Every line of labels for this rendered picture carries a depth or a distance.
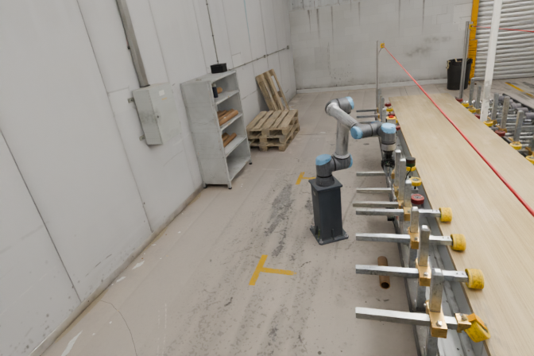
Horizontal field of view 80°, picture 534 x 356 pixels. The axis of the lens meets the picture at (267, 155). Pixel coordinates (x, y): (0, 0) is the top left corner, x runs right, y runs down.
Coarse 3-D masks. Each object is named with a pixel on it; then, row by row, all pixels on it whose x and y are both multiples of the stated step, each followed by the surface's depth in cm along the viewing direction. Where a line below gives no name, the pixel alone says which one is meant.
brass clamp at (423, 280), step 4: (416, 260) 147; (416, 264) 146; (428, 264) 147; (416, 268) 146; (420, 268) 142; (424, 268) 142; (428, 268) 142; (420, 272) 140; (428, 272) 140; (420, 276) 138; (428, 276) 138; (420, 280) 138; (424, 280) 138; (428, 280) 137; (420, 284) 139; (424, 284) 139; (428, 284) 138
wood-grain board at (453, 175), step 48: (432, 96) 433; (432, 144) 285; (480, 144) 271; (432, 192) 211; (480, 192) 204; (528, 192) 197; (480, 240) 164; (528, 240) 159; (528, 288) 133; (528, 336) 115
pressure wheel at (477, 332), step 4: (476, 320) 115; (472, 324) 115; (476, 324) 114; (480, 324) 116; (468, 328) 115; (472, 328) 115; (476, 328) 114; (480, 328) 113; (484, 328) 115; (468, 332) 115; (472, 332) 114; (476, 332) 114; (480, 332) 113; (484, 332) 113; (488, 332) 115; (472, 336) 114; (476, 336) 114; (480, 336) 113; (484, 336) 113; (488, 336) 113; (472, 340) 115; (476, 340) 114; (480, 340) 114
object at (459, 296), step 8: (392, 112) 459; (400, 136) 369; (408, 152) 312; (416, 176) 272; (424, 192) 239; (424, 200) 240; (424, 208) 241; (432, 224) 215; (432, 232) 216; (440, 248) 195; (448, 256) 178; (448, 264) 178; (456, 288) 164; (456, 296) 164; (464, 296) 151; (464, 304) 152; (464, 312) 152; (472, 344) 142; (480, 344) 132; (480, 352) 132
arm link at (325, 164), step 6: (318, 156) 303; (324, 156) 300; (330, 156) 297; (318, 162) 296; (324, 162) 293; (330, 162) 295; (318, 168) 298; (324, 168) 295; (330, 168) 296; (318, 174) 301; (324, 174) 297; (330, 174) 299
